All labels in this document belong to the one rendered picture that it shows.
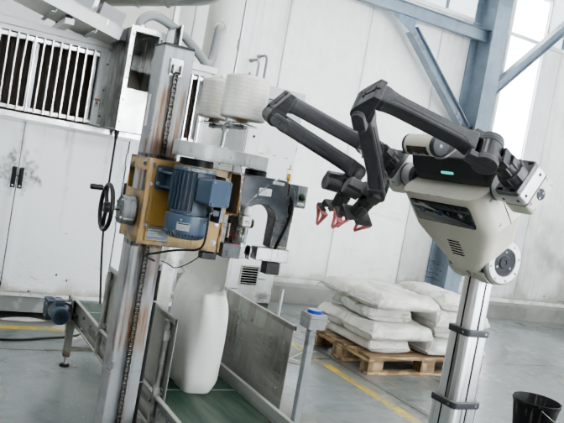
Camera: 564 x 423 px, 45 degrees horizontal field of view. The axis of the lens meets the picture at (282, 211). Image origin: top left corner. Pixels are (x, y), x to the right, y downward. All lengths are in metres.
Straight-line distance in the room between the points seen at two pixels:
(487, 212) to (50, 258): 3.70
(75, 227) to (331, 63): 3.53
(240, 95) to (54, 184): 2.97
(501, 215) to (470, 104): 6.37
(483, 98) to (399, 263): 2.14
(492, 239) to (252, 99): 0.93
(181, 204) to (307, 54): 5.17
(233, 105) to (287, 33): 4.92
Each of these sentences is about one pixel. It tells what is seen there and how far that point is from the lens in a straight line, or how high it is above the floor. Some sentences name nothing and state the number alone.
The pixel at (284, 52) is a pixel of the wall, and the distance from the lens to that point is 7.27.
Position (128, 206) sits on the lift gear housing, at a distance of 2.54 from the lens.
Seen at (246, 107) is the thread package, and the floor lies 1.57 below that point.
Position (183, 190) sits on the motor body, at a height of 1.25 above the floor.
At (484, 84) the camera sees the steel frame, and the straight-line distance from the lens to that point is 8.39.
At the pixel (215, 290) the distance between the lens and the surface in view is 2.91.
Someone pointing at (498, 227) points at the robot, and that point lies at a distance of 2.27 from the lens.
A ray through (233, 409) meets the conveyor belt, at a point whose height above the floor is 0.38.
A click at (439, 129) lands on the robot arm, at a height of 1.56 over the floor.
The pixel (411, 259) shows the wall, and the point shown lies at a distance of 8.40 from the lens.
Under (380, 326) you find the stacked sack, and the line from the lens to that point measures 5.28.
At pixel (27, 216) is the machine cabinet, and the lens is 5.20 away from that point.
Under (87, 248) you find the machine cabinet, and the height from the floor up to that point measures 0.57.
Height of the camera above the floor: 1.36
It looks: 3 degrees down
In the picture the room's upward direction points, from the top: 10 degrees clockwise
